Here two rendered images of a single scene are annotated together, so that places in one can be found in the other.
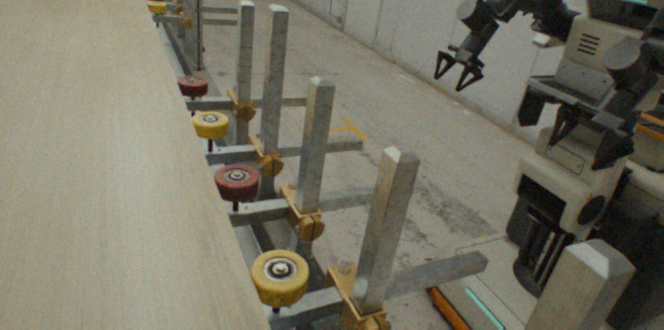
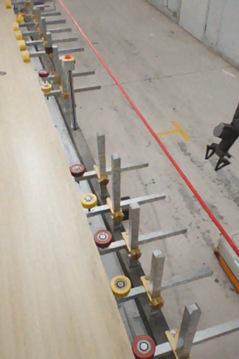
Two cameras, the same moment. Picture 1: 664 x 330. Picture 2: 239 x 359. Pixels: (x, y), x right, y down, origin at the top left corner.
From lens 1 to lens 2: 0.87 m
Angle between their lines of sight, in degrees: 17
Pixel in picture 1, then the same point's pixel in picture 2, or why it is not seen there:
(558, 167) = not seen: outside the picture
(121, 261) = (66, 281)
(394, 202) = (158, 267)
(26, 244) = (36, 275)
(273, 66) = (115, 179)
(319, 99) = (133, 212)
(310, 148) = (132, 228)
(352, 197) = (155, 237)
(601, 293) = (190, 317)
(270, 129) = (115, 202)
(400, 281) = (170, 282)
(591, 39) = not seen: outside the picture
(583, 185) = not seen: outside the picture
